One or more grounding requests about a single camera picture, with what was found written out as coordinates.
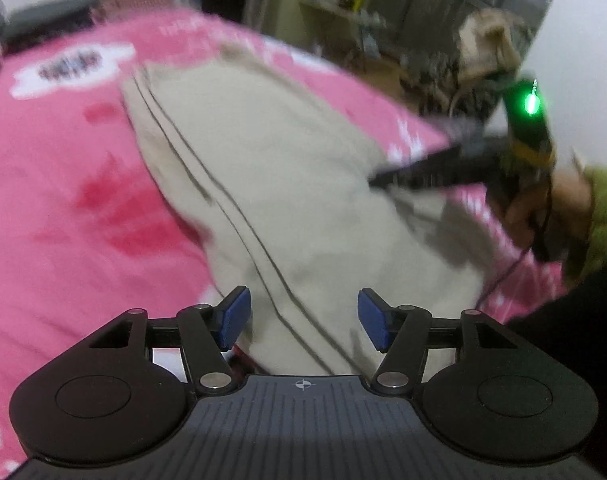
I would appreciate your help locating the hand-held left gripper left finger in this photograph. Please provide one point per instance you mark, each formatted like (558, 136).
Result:
(236, 312)

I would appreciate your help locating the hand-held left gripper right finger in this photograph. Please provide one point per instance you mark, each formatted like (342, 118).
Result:
(373, 315)

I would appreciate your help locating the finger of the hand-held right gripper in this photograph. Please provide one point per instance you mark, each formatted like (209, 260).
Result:
(418, 170)

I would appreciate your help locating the beige pants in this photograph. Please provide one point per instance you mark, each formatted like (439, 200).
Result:
(283, 185)

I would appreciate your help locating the person's right hand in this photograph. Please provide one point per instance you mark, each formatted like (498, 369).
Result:
(573, 205)

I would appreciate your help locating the cluttered shelf table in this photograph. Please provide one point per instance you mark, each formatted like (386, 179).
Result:
(343, 20)

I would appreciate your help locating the pink floral blanket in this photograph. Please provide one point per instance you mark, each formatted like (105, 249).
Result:
(58, 185)

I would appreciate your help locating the dark grey folded garment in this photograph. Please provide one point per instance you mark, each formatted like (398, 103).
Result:
(48, 17)

